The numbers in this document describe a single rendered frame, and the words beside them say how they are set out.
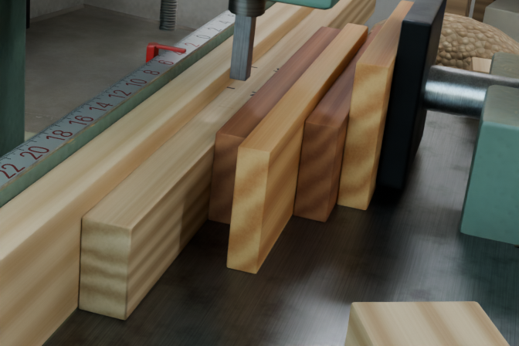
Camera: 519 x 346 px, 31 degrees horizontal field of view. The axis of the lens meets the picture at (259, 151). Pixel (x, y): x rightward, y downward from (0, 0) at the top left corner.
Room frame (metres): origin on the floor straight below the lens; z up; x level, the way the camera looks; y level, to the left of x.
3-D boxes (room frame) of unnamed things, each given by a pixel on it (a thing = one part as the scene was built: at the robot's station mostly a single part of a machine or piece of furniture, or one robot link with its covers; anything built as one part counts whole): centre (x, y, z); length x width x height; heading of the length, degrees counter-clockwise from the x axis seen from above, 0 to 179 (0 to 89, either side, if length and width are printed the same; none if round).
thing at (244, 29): (0.48, 0.01, 0.97); 0.01 x 0.01 x 0.05; 77
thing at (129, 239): (0.60, -0.02, 0.92); 0.60 x 0.02 x 0.04; 167
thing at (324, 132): (0.52, -0.05, 0.93); 0.22 x 0.02 x 0.05; 167
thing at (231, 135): (0.52, -0.02, 0.92); 0.23 x 0.02 x 0.04; 167
